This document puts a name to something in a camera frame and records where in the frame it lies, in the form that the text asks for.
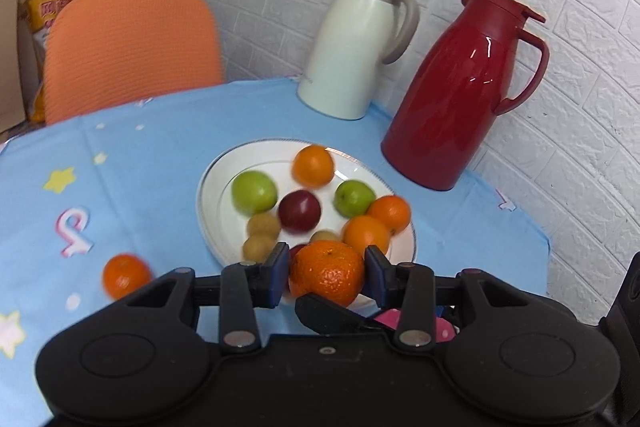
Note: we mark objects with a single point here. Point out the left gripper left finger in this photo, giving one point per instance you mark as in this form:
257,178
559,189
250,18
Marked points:
245,286

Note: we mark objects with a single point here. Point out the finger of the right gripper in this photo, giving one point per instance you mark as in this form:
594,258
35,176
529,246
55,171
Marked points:
325,317

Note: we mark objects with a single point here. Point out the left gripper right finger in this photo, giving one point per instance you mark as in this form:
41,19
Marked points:
408,288

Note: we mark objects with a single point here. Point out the mandarin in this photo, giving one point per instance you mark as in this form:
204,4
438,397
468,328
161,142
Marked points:
332,270
393,211
124,274

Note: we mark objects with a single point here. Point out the brown longan front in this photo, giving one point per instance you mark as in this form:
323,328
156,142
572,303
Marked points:
258,247

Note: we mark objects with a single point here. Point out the brown longan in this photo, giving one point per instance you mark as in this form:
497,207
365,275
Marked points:
266,224
258,247
325,235

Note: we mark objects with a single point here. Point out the large orange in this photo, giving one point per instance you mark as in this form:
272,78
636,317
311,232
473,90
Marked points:
313,166
363,231

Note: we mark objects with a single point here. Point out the dark red plum back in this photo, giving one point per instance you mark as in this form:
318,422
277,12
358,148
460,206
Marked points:
299,212

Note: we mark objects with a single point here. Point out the dark red plum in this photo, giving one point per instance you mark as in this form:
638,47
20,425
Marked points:
295,250
299,212

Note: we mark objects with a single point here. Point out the green apple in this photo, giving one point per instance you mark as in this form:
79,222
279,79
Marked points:
253,192
353,198

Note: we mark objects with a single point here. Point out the dark red plum front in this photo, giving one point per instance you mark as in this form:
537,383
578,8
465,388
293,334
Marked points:
295,250

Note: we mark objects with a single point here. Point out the white ceramic plate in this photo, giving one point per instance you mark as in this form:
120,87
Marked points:
325,205

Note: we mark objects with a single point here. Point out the blue cartoon tablecloth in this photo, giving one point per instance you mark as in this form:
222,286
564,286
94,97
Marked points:
124,180

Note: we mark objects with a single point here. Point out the red thermos jug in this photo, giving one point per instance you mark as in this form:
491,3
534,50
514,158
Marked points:
459,90

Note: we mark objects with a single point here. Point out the white thermos jug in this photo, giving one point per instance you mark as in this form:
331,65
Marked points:
355,39

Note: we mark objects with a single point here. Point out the orange chair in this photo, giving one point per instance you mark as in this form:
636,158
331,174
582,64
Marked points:
105,53

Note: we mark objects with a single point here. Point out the brown cardboard box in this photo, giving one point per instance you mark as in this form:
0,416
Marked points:
12,110

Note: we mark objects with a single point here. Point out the yellow snack bag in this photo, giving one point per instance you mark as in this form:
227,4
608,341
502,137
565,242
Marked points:
55,1

